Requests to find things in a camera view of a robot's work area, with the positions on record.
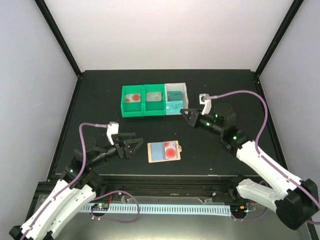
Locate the beige leather card holder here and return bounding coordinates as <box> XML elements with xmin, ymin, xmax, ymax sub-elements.
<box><xmin>147</xmin><ymin>140</ymin><xmax>182</xmax><ymax>164</ymax></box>

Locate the red white card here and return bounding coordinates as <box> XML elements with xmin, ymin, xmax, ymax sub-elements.
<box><xmin>124</xmin><ymin>93</ymin><xmax>141</xmax><ymax>103</ymax></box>
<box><xmin>164</xmin><ymin>141</ymin><xmax>178</xmax><ymax>160</ymax></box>

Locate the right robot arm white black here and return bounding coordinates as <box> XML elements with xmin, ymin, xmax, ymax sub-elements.
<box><xmin>180</xmin><ymin>103</ymin><xmax>320</xmax><ymax>230</ymax></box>

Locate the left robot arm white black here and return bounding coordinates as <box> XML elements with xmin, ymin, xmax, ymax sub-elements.
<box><xmin>9</xmin><ymin>133</ymin><xmax>144</xmax><ymax>240</ymax></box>

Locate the teal VIP card in bin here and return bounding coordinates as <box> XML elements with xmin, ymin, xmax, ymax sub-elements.
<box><xmin>167</xmin><ymin>90</ymin><xmax>183</xmax><ymax>102</ymax></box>

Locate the red white card in bin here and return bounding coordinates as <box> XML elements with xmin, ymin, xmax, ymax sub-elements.
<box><xmin>124</xmin><ymin>93</ymin><xmax>141</xmax><ymax>103</ymax></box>

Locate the white grey card in bin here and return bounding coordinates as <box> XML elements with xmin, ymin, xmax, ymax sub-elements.
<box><xmin>146</xmin><ymin>92</ymin><xmax>163</xmax><ymax>102</ymax></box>

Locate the white bin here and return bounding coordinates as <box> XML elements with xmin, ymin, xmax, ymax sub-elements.
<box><xmin>164</xmin><ymin>82</ymin><xmax>189</xmax><ymax>116</ymax></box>

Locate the middle green bin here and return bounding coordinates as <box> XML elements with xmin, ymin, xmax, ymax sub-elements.
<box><xmin>144</xmin><ymin>83</ymin><xmax>166</xmax><ymax>116</ymax></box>

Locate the green bin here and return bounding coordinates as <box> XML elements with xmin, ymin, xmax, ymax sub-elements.
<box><xmin>144</xmin><ymin>83</ymin><xmax>166</xmax><ymax>116</ymax></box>
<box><xmin>120</xmin><ymin>85</ymin><xmax>145</xmax><ymax>118</ymax></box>

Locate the left green bin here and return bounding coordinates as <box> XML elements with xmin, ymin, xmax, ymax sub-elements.
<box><xmin>120</xmin><ymin>85</ymin><xmax>145</xmax><ymax>118</ymax></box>

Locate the left small circuit board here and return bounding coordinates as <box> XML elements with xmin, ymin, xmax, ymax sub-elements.
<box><xmin>91</xmin><ymin>203</ymin><xmax>110</xmax><ymax>211</ymax></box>

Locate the small circuit board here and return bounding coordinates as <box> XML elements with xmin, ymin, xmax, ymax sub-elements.
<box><xmin>230</xmin><ymin>205</ymin><xmax>250</xmax><ymax>213</ymax></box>
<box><xmin>91</xmin><ymin>203</ymin><xmax>110</xmax><ymax>211</ymax></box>

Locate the right small circuit board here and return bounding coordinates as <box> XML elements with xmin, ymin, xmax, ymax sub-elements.
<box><xmin>230</xmin><ymin>205</ymin><xmax>250</xmax><ymax>213</ymax></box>

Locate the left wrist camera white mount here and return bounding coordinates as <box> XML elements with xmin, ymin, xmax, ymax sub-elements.
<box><xmin>106</xmin><ymin>121</ymin><xmax>119</xmax><ymax>145</ymax></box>

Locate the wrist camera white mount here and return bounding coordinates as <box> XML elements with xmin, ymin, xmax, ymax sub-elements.
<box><xmin>106</xmin><ymin>121</ymin><xmax>119</xmax><ymax>145</ymax></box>
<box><xmin>199</xmin><ymin>93</ymin><xmax>212</xmax><ymax>116</ymax></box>

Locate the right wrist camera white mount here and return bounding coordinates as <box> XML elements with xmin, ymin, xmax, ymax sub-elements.
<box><xmin>199</xmin><ymin>93</ymin><xmax>212</xmax><ymax>116</ymax></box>

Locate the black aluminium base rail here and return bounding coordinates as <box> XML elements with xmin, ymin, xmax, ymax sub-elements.
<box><xmin>37</xmin><ymin>173</ymin><xmax>303</xmax><ymax>205</ymax></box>

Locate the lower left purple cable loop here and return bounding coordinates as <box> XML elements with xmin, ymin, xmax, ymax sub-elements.
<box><xmin>89</xmin><ymin>190</ymin><xmax>141</xmax><ymax>223</ymax></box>

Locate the purple cable loop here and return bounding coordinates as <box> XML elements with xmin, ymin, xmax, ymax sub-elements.
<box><xmin>89</xmin><ymin>190</ymin><xmax>141</xmax><ymax>223</ymax></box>
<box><xmin>230</xmin><ymin>179</ymin><xmax>270</xmax><ymax>223</ymax></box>

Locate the white slotted cable duct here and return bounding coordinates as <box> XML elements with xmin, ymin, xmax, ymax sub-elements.
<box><xmin>79</xmin><ymin>203</ymin><xmax>232</xmax><ymax>217</ymax></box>

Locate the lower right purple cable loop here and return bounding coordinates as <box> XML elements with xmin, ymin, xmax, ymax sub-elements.
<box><xmin>230</xmin><ymin>179</ymin><xmax>270</xmax><ymax>223</ymax></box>

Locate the left black frame post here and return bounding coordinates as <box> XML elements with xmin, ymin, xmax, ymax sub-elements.
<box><xmin>34</xmin><ymin>0</ymin><xmax>82</xmax><ymax>77</ymax></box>

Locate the black frame post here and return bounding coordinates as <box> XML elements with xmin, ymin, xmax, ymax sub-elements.
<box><xmin>255</xmin><ymin>0</ymin><xmax>304</xmax><ymax>77</ymax></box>
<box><xmin>34</xmin><ymin>0</ymin><xmax>82</xmax><ymax>77</ymax></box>

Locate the right black frame post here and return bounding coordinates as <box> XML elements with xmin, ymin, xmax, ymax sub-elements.
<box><xmin>255</xmin><ymin>0</ymin><xmax>304</xmax><ymax>77</ymax></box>

